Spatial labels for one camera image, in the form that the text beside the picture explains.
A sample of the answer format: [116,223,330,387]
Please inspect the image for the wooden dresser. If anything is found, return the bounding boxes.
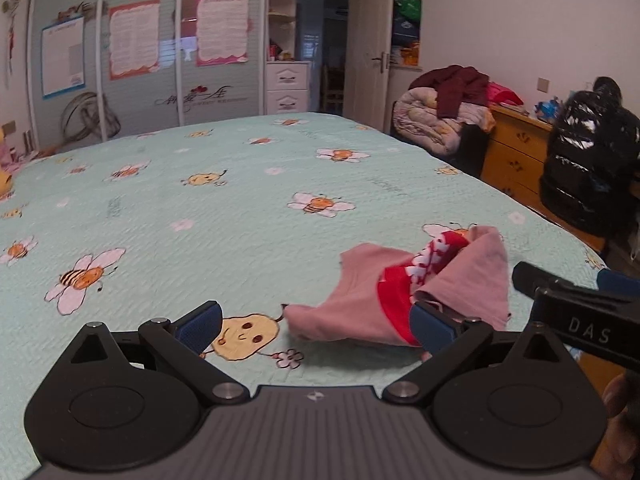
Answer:
[480,102,608,256]

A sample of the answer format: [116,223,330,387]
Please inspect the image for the wooden chair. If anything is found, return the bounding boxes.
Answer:
[322,65,346,113]

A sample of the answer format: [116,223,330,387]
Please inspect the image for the pink bordered poster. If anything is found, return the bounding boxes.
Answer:
[194,0,251,67]

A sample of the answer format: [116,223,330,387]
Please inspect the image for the blue bag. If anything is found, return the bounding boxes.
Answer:
[391,15,421,46]

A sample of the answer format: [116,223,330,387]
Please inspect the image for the bright pink garment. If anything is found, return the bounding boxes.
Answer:
[487,82,523,106]

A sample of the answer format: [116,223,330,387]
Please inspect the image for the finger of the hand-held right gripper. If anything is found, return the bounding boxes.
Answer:
[511,261,576,302]
[596,268,640,293]

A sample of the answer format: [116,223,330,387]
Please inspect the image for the green bag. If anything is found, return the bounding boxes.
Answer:
[395,0,422,23]

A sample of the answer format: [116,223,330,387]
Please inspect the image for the folded floral quilt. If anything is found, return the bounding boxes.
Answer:
[391,86,496,156]

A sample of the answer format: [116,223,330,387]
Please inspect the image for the white door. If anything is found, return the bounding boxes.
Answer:
[342,0,396,133]

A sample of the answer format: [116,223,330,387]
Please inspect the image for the black cloth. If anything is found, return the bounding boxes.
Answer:
[457,125,488,178]

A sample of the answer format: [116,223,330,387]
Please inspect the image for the blue bordered poster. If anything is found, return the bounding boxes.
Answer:
[41,16,86,99]

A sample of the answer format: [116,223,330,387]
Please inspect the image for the orange packets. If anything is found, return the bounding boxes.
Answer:
[392,42,421,66]

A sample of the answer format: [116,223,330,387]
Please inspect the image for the orange bordered poster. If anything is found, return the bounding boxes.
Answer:
[107,0,162,81]

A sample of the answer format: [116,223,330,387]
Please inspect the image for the sliding door wardrobe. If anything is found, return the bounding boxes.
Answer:
[25,0,268,153]

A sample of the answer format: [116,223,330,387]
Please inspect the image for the black puffer jacket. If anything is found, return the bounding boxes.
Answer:
[540,76,640,238]

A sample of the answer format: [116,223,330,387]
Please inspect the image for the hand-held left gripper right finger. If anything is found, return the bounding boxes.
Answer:
[382,301,571,406]

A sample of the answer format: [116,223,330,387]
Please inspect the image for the bee printed mint bedspread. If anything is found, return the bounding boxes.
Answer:
[0,111,628,476]

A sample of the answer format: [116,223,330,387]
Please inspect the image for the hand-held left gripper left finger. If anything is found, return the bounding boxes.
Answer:
[67,301,251,406]

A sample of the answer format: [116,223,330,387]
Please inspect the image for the person's right hand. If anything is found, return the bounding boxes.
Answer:
[601,371,640,466]

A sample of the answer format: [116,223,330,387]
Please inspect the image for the pink shirt with red print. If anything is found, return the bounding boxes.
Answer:
[282,225,512,363]

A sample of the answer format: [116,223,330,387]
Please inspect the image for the white drawer cabinet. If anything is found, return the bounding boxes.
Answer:
[265,60,313,116]

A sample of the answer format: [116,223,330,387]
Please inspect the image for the red hanging knot ornament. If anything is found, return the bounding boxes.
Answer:
[4,10,16,88]

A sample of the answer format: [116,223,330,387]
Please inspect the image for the blue toy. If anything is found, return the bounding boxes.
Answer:
[534,97,566,121]

